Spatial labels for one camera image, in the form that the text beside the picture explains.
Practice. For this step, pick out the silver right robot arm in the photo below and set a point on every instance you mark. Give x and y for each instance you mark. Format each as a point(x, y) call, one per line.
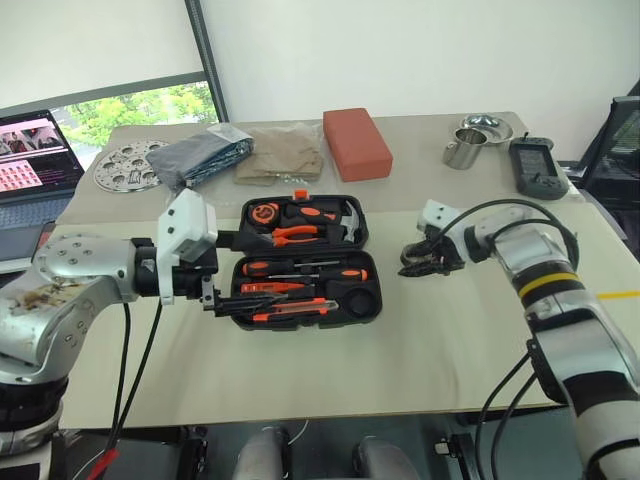
point(560, 280)

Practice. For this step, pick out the folded grey cloth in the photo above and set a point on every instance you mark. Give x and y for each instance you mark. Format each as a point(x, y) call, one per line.
point(195, 155)

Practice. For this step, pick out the red rectangular block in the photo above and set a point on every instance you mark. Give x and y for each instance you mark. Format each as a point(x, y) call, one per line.
point(357, 145)

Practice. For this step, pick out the black handheld device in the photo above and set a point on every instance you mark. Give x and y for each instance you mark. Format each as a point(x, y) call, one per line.
point(540, 167)

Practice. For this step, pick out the orange black utility knife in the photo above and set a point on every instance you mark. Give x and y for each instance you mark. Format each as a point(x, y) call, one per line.
point(305, 307)

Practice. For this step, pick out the grey rounded shape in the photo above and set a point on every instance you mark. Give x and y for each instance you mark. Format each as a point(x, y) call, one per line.
point(262, 455)
point(382, 460)

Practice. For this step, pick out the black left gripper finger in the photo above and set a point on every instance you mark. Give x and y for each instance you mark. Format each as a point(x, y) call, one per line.
point(231, 240)
point(240, 305)

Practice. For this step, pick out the black tool case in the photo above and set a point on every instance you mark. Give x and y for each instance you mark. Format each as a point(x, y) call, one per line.
point(350, 310)

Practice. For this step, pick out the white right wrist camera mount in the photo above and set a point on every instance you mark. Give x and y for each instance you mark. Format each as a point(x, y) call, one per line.
point(436, 216)

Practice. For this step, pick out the open laptop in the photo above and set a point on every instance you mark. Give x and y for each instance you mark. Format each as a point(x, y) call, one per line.
point(35, 150)

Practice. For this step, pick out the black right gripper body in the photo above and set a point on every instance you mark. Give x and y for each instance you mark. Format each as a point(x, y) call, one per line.
point(449, 257)

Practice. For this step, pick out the yellow strip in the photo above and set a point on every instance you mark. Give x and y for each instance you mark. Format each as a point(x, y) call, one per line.
point(620, 294)

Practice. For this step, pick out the orange black flathead screwdriver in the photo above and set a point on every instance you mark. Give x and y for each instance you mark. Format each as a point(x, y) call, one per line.
point(345, 276)

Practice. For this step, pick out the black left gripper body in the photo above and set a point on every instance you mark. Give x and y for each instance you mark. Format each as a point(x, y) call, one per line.
point(190, 281)

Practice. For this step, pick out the orange test pen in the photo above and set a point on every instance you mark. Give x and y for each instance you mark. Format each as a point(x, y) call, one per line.
point(270, 288)

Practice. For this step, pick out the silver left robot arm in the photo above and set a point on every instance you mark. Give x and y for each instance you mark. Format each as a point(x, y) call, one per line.
point(75, 270)

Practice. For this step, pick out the perforated round metal plate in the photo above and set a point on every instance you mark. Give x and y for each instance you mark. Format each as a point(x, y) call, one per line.
point(120, 170)

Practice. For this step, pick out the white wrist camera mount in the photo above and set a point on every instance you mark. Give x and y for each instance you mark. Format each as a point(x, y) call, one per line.
point(436, 216)
point(185, 220)

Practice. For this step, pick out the black window frame post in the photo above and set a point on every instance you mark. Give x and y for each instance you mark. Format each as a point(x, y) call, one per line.
point(210, 60)

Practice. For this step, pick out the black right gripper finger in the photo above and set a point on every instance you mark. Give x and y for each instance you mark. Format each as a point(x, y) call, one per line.
point(417, 249)
point(422, 271)

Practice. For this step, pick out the stainless steel cup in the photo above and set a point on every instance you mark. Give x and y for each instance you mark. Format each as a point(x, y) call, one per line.
point(460, 152)

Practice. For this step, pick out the stainless steel bowl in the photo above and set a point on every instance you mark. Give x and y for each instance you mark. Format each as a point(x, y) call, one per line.
point(492, 130)

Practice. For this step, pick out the beige cloth in plastic bag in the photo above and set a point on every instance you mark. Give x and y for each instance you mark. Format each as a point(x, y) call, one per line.
point(280, 155)

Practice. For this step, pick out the orange black tape measure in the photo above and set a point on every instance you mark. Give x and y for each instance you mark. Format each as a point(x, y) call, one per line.
point(264, 215)

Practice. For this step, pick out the black electrical tape roll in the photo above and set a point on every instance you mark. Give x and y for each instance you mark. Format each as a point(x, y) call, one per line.
point(352, 300)

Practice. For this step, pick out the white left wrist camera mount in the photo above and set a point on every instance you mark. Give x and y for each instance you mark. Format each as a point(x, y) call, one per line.
point(185, 220)

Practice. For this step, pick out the black furniture piece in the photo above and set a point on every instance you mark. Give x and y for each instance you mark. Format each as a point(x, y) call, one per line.
point(615, 160)

